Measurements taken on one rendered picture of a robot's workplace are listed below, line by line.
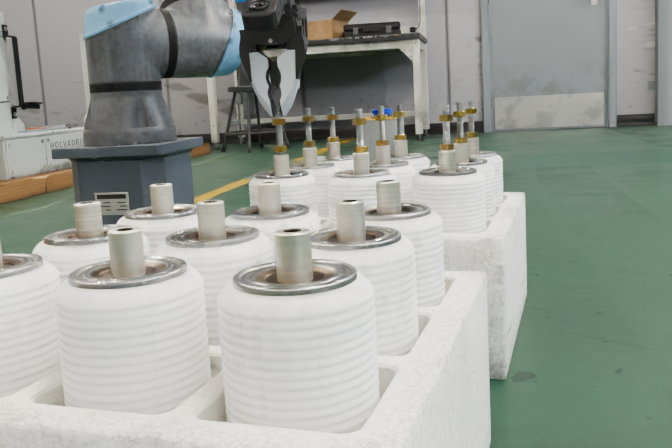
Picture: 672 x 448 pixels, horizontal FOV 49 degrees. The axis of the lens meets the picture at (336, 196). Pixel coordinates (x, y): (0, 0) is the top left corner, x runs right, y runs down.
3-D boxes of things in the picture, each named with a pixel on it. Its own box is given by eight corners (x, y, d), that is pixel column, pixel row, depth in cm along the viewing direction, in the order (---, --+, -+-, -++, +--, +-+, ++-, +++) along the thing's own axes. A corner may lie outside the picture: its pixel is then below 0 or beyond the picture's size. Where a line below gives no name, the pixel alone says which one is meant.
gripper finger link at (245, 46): (275, 81, 103) (274, 18, 102) (272, 81, 101) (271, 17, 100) (243, 82, 104) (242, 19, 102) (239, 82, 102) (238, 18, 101)
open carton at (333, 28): (313, 45, 588) (312, 17, 585) (358, 41, 571) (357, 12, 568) (296, 44, 561) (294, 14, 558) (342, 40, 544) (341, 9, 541)
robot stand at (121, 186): (69, 332, 120) (49, 149, 116) (123, 300, 138) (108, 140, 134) (175, 333, 116) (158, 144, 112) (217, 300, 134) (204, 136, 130)
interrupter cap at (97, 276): (43, 292, 46) (41, 281, 46) (114, 263, 53) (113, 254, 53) (147, 296, 44) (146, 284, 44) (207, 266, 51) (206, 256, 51)
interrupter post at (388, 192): (373, 219, 66) (371, 182, 66) (380, 214, 68) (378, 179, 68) (399, 219, 65) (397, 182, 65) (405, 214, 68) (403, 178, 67)
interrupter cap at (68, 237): (24, 249, 61) (23, 240, 61) (82, 231, 68) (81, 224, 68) (101, 250, 58) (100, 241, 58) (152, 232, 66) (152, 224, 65)
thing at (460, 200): (498, 299, 101) (495, 169, 98) (473, 320, 92) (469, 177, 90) (433, 293, 106) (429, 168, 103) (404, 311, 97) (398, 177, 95)
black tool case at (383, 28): (345, 42, 567) (345, 28, 566) (400, 38, 564) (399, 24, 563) (343, 39, 533) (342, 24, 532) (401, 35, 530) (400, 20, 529)
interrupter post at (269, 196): (254, 218, 70) (251, 184, 69) (264, 214, 72) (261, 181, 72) (277, 218, 69) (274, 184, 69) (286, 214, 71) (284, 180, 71)
